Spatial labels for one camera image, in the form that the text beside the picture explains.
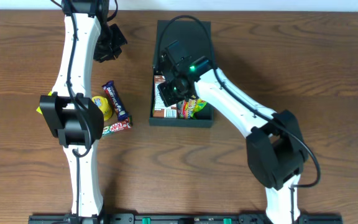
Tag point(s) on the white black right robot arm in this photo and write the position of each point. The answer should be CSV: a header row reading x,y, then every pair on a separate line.
x,y
275,154

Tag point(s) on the red KitKat bar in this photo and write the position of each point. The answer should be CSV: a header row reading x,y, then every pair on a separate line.
x,y
118,126

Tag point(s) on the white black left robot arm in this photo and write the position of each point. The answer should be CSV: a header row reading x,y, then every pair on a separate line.
x,y
71,115

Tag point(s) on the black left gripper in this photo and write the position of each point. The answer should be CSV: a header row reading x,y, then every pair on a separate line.
x,y
109,50

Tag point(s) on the yellow round candy tub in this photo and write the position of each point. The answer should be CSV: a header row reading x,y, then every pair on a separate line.
x,y
103,104

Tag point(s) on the black mounting rail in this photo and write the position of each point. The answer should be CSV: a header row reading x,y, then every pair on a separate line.
x,y
129,218

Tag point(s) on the black box with lid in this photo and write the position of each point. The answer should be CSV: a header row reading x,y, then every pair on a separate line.
x,y
192,37

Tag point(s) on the colourful gummy candy bag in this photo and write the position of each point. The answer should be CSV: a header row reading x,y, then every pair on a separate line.
x,y
188,109

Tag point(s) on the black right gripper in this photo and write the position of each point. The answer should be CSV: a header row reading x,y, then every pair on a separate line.
x,y
169,94

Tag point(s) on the purple Dairy Milk bar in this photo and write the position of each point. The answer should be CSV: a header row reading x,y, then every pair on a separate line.
x,y
117,104

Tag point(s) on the brown white snack box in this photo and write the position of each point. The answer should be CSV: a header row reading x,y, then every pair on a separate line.
x,y
159,109

